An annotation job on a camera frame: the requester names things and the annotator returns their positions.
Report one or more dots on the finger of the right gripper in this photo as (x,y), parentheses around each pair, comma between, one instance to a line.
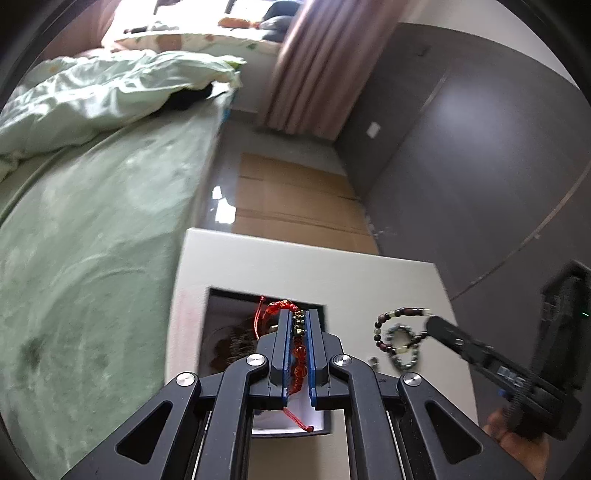
(481,356)

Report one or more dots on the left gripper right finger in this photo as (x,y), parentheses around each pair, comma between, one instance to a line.
(324,389)

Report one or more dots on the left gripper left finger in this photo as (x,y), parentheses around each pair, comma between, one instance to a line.
(272,391)

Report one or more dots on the right hand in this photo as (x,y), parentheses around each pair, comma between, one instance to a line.
(532,454)

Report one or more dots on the white foam board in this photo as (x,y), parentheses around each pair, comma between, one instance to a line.
(354,289)

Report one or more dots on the flattened cardboard sheets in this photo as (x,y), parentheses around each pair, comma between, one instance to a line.
(290,202)

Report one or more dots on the bed with green sheet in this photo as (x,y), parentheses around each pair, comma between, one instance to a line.
(90,242)

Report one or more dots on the pink curtain right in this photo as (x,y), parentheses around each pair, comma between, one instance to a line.
(324,63)

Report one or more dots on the patterned pillow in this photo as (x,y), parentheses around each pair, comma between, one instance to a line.
(188,40)

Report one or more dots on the light green quilt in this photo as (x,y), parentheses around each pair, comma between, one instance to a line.
(68,101)

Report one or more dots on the white wall switch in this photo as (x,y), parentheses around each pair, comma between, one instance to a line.
(373,130)

